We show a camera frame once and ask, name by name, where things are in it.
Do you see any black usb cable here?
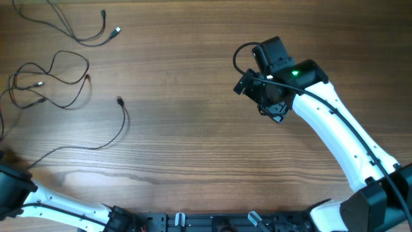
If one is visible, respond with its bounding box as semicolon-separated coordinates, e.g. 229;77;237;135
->
11;0;122;48
0;73;127;170
7;50;90;109

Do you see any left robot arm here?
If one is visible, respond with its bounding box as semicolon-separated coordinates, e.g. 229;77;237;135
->
1;151;145;232

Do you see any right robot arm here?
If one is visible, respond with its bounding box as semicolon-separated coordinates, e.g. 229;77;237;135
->
234;37;411;231

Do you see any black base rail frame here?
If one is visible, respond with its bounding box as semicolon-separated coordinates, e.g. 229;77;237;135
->
138;211;317;232

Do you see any right camera black cable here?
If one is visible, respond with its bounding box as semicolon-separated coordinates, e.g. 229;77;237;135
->
232;41;412;220

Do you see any camera black cable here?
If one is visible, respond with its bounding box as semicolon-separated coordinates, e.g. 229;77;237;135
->
19;202;110;226
232;41;412;220

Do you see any left camera black cable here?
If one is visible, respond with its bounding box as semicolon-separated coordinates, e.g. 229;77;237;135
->
19;202;110;226

